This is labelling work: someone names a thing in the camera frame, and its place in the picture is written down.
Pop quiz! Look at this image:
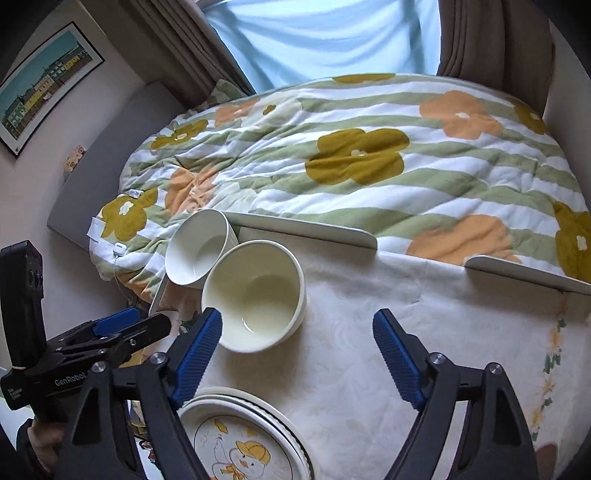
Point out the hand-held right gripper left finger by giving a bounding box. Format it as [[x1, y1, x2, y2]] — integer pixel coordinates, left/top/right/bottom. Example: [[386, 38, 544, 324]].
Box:
[[60, 307, 223, 480]]

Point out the green striped pillow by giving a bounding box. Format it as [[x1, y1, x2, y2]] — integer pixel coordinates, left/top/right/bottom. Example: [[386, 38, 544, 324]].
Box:
[[213, 78, 246, 101]]

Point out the white floral tablecloth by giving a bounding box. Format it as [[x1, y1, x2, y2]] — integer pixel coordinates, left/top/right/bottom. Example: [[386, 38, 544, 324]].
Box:
[[129, 240, 591, 480]]

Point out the white rectangular tray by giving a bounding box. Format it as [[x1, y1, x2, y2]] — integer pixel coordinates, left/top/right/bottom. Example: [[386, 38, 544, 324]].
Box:
[[466, 256, 591, 295], [237, 213, 379, 251]]

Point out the yellow plate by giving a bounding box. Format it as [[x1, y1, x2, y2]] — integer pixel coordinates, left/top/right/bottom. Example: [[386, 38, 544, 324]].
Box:
[[196, 390, 308, 480]]

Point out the person's left forearm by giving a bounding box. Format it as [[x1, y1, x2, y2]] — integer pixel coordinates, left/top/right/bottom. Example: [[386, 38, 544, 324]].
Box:
[[0, 413, 52, 480]]

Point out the light blue cloth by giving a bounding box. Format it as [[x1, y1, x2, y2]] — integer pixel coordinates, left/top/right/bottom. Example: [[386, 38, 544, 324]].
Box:
[[203, 0, 440, 94]]

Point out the person's left hand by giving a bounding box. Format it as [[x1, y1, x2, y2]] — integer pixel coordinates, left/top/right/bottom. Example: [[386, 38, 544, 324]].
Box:
[[28, 415, 66, 468]]

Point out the duck print plate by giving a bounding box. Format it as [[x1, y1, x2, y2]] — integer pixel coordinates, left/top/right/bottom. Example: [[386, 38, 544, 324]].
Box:
[[178, 398, 303, 480]]

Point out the floral striped blanket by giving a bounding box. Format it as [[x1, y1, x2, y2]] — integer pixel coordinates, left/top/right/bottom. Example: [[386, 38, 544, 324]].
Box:
[[90, 73, 591, 296]]

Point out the cream bowl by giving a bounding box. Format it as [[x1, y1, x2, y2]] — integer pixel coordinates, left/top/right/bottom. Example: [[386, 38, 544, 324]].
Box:
[[201, 240, 307, 354]]

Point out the white bowl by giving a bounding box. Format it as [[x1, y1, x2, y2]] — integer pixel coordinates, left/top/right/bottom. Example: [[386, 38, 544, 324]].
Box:
[[165, 209, 240, 291]]

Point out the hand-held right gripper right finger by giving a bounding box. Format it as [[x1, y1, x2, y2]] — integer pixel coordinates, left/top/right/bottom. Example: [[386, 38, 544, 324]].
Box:
[[372, 308, 541, 480]]

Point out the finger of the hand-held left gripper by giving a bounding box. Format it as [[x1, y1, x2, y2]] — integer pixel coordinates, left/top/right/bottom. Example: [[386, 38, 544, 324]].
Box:
[[92, 308, 142, 337], [108, 314, 171, 366]]

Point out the brown curtain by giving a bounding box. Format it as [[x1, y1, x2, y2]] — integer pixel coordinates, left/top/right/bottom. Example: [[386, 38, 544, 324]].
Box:
[[139, 0, 259, 104], [436, 0, 556, 90]]

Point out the framed town picture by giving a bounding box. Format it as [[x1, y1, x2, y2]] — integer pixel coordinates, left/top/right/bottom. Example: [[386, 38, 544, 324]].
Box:
[[0, 21, 106, 158]]

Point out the grey padded headboard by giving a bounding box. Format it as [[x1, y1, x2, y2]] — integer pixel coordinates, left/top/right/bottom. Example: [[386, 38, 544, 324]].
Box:
[[46, 82, 195, 232]]

